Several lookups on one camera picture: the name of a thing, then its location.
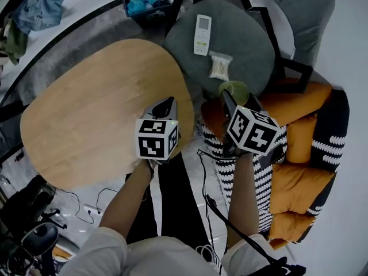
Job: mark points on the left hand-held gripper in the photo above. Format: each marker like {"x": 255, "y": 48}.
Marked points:
{"x": 149, "y": 138}

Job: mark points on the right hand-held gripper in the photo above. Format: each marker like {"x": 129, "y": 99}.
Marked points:
{"x": 253, "y": 134}

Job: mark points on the translucent green cup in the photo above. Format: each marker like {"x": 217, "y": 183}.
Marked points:
{"x": 238, "y": 91}

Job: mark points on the clear bag of cotton swabs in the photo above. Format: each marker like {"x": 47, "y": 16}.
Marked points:
{"x": 220, "y": 66}

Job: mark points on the white remote control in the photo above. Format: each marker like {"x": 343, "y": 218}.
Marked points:
{"x": 202, "y": 36}

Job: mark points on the person's right forearm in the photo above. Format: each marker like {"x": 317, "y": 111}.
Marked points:
{"x": 243, "y": 188}

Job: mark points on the person's left forearm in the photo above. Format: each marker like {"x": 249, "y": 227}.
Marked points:
{"x": 123, "y": 200}

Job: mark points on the oval wooden table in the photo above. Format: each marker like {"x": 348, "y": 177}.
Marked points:
{"x": 100, "y": 111}

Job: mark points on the dark smartphone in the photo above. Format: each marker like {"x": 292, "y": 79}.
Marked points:
{"x": 271, "y": 156}

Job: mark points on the grey round cushion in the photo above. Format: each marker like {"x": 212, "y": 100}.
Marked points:
{"x": 247, "y": 45}

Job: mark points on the black white patterned cushion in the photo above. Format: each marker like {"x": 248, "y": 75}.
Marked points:
{"x": 330, "y": 119}

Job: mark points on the black white striped blanket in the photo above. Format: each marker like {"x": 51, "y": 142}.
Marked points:
{"x": 264, "y": 194}

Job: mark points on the person's black trousers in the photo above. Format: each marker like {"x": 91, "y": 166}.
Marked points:
{"x": 184, "y": 211}

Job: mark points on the orange sofa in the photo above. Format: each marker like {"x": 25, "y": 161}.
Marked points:
{"x": 302, "y": 188}

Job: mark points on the dark blue storage bin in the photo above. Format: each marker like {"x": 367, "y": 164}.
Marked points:
{"x": 149, "y": 10}

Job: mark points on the grey shell armchair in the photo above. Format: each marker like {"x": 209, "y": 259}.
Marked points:
{"x": 304, "y": 10}

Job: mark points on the white power strip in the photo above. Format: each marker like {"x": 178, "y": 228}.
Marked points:
{"x": 92, "y": 209}

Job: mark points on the person's light grey shirt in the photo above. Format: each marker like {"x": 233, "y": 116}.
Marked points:
{"x": 166, "y": 257}

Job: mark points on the black glass-door fridge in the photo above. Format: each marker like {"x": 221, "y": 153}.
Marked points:
{"x": 8, "y": 125}

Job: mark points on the black electronics box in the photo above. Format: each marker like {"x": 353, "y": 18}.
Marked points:
{"x": 287, "y": 269}

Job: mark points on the white orange egg cushion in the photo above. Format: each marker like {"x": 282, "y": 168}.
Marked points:
{"x": 61, "y": 253}

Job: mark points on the grey swivel office chair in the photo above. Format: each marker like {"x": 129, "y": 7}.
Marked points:
{"x": 40, "y": 237}

